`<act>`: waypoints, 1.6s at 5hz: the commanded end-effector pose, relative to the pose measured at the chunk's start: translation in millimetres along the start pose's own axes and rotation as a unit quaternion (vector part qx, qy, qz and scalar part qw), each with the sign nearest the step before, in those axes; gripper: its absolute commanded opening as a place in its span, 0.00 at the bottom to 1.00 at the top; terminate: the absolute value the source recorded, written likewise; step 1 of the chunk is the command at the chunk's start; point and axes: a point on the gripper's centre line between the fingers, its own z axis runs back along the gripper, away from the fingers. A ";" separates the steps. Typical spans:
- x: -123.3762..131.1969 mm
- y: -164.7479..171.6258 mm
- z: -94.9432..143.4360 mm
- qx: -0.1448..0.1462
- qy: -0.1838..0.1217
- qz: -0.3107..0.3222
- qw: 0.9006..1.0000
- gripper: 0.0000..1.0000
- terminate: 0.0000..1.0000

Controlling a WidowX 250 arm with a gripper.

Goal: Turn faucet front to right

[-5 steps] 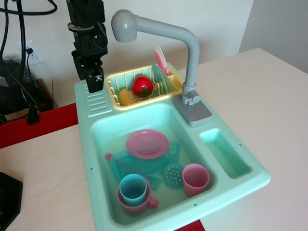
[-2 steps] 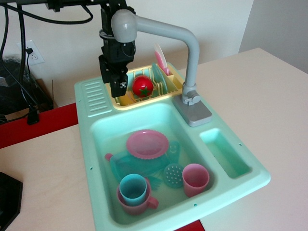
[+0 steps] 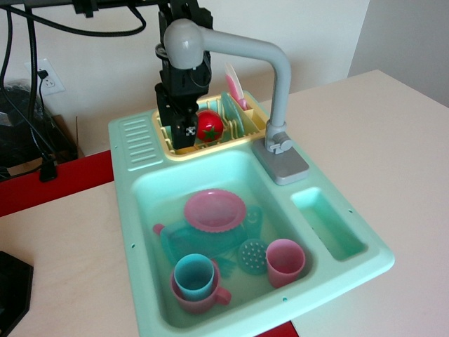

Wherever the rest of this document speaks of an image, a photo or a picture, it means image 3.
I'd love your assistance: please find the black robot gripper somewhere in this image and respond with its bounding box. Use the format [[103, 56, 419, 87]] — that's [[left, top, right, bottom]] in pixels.
[[154, 1, 213, 150]]

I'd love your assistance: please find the grey toy faucet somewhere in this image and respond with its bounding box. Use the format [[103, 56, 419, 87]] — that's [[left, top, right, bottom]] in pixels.
[[163, 18, 309, 185]]

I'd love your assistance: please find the red toy tomato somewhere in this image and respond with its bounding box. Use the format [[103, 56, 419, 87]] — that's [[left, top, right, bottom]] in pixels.
[[196, 110, 224, 143]]

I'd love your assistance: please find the teal plate in rack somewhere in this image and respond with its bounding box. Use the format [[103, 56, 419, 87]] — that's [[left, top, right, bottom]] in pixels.
[[221, 92, 257, 137]]

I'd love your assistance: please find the yellow dish drying rack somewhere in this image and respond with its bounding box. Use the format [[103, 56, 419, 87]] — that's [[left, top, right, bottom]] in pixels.
[[150, 93, 268, 161]]

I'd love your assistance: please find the pink utensil in rack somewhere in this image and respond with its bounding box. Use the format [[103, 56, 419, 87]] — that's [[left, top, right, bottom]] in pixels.
[[225, 63, 248, 110]]

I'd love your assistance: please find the pink toy plate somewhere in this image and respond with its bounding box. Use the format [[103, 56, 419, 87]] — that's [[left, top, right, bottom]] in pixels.
[[184, 189, 246, 233]]

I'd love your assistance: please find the teal toy tray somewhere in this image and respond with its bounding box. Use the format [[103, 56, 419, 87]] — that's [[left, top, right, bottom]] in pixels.
[[153, 220, 248, 265]]

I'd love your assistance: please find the teal smiley spatula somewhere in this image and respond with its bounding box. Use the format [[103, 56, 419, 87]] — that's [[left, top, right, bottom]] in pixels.
[[243, 205, 263, 239]]

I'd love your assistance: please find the mint green toy sink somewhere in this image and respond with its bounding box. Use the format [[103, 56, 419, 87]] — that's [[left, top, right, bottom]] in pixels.
[[109, 110, 394, 336]]

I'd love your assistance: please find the blue toy cup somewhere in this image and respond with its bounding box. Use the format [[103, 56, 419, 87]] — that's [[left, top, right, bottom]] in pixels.
[[174, 253, 215, 302]]

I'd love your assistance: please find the teal toy fork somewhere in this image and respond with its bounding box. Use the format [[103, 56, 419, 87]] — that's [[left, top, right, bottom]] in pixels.
[[212, 251, 237, 279]]

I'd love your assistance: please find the teal toy skimmer spoon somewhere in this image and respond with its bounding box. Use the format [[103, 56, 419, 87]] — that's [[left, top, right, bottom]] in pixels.
[[237, 239, 267, 275]]

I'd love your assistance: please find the pink toy cup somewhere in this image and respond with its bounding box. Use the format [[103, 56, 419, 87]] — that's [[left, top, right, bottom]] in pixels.
[[266, 239, 306, 289]]

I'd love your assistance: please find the pink toy mug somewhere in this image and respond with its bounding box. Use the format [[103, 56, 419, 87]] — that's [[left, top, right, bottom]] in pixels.
[[170, 260, 232, 314]]

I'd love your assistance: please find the black base block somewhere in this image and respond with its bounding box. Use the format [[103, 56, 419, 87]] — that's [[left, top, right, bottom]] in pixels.
[[1, 251, 34, 336]]

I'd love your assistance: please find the white wall outlet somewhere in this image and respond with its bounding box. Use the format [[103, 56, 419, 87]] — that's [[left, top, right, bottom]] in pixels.
[[37, 58, 65, 96]]

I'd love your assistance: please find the black cable bundle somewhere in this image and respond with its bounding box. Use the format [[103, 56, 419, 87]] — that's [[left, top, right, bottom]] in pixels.
[[0, 6, 147, 180]]

